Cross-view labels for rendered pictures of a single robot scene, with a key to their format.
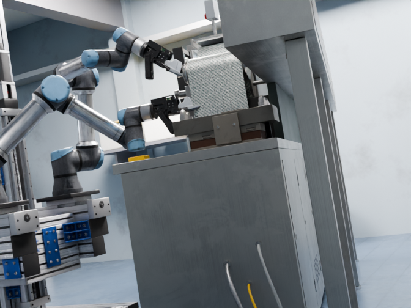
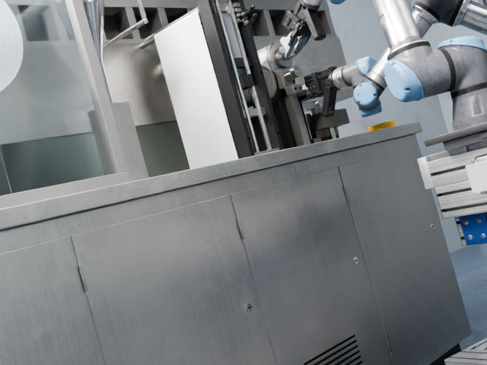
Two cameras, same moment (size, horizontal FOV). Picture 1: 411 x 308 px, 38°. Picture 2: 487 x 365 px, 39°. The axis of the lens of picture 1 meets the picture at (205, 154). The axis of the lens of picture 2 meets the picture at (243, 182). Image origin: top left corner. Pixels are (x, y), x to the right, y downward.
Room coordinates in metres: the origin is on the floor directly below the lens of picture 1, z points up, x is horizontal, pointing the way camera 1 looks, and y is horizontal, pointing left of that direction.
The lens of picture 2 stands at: (4.87, 1.09, 0.79)
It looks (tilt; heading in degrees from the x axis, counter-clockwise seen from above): 1 degrees up; 211
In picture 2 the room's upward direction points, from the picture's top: 15 degrees counter-clockwise
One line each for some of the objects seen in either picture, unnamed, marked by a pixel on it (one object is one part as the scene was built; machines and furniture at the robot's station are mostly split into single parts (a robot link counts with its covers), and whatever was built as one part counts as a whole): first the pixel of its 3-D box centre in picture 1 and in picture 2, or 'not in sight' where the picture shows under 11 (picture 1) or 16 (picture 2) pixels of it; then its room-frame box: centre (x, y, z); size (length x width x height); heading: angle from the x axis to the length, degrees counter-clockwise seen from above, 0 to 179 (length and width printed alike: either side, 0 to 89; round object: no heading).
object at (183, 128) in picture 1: (226, 121); (296, 131); (2.38, -0.10, 1.00); 0.40 x 0.16 x 0.06; 77
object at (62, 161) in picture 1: (64, 161); (462, 63); (2.98, 0.70, 0.98); 0.13 x 0.12 x 0.14; 128
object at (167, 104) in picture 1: (166, 107); (324, 82); (2.56, 0.14, 1.12); 0.12 x 0.08 x 0.09; 77
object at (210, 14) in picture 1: (210, 10); not in sight; (3.12, -0.14, 1.66); 0.07 x 0.07 x 0.10; 71
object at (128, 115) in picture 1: (131, 116); (360, 72); (2.60, 0.29, 1.11); 0.11 x 0.08 x 0.09; 77
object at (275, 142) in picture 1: (247, 156); (83, 209); (3.50, -0.24, 0.88); 2.52 x 0.66 x 0.04; 167
